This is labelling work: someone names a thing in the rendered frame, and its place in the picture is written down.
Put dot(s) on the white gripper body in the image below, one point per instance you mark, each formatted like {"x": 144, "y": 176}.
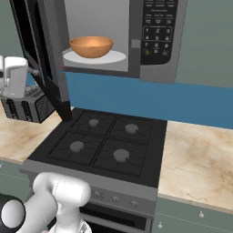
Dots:
{"x": 18, "y": 77}

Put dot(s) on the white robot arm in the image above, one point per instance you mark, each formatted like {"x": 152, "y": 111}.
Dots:
{"x": 60, "y": 194}

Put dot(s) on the black microwave door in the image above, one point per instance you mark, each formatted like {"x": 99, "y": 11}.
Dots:
{"x": 45, "y": 66}

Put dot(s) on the brown wooden bowl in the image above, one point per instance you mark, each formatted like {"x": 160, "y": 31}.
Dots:
{"x": 91, "y": 47}

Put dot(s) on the white microwave turntable plate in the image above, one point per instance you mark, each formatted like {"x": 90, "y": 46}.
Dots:
{"x": 116, "y": 57}

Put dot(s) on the grey microwave oven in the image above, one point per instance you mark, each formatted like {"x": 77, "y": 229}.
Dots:
{"x": 133, "y": 36}

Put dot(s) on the microwave start button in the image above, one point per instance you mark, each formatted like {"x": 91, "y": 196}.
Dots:
{"x": 164, "y": 52}

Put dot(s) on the black oven door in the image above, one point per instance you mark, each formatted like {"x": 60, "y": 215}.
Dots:
{"x": 115, "y": 217}

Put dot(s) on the grey-green cupboard door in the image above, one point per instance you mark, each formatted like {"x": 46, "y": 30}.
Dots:
{"x": 182, "y": 227}

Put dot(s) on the silver black toaster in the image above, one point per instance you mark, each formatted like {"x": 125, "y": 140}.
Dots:
{"x": 28, "y": 107}

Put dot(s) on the black gas hob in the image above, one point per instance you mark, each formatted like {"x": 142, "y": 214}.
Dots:
{"x": 103, "y": 142}

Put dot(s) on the grey-green cupboard run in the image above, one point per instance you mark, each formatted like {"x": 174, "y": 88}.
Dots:
{"x": 13, "y": 179}

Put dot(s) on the silver oven knob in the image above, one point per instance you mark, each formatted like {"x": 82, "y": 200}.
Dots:
{"x": 133, "y": 203}
{"x": 114, "y": 199}
{"x": 97, "y": 194}

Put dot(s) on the white cupboard knob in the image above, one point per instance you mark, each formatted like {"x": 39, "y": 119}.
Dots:
{"x": 160, "y": 225}

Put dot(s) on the grey-green drawer front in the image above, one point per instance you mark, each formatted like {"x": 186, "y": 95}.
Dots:
{"x": 188, "y": 210}

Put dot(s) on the white drawer knob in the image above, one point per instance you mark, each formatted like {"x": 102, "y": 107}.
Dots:
{"x": 201, "y": 214}

